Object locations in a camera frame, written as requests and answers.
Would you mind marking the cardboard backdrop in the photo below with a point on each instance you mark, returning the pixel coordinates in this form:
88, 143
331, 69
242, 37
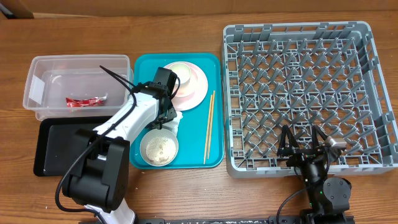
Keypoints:
103, 8

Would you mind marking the right wooden chopstick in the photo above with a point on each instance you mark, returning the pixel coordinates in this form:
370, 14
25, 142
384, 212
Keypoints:
211, 124

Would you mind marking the left wooden chopstick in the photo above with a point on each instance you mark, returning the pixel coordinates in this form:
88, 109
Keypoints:
207, 130

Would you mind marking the red snack wrapper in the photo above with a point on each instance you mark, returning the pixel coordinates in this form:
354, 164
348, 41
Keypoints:
96, 101

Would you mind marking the black plastic tray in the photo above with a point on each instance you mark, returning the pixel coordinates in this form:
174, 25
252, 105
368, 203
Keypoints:
52, 157

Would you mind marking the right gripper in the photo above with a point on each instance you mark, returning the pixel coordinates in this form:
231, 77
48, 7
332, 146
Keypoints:
301, 154

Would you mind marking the white napkin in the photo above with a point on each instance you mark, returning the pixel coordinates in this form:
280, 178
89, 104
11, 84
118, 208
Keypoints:
173, 124

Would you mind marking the pink small plate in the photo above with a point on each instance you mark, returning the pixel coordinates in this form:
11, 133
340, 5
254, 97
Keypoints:
189, 86

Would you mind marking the teal plastic tray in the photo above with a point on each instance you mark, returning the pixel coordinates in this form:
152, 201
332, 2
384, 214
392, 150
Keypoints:
191, 133

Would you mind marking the pink large plate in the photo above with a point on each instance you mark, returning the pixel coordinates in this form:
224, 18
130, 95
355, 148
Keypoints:
193, 100

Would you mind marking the rice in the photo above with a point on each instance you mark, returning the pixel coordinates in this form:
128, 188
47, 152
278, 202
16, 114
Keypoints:
161, 150

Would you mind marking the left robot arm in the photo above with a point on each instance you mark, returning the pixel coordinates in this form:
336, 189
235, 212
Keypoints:
97, 179

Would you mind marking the wooden chopstick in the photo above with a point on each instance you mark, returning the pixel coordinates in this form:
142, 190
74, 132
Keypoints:
211, 124
207, 130

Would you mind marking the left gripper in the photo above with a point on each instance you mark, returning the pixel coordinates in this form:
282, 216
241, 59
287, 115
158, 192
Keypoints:
171, 112

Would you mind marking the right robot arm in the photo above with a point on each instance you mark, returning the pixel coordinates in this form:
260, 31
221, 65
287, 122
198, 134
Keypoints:
328, 196

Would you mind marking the clear plastic bin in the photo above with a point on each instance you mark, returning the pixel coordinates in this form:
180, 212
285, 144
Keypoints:
52, 78

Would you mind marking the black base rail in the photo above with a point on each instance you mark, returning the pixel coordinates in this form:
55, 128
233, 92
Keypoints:
269, 220

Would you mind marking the grey dishwasher rack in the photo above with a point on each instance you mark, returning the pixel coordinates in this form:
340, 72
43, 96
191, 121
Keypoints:
300, 75

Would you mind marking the grey bowl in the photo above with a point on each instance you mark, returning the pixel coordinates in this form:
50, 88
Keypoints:
156, 133

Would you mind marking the white paper cup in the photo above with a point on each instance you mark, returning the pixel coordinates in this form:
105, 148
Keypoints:
183, 72

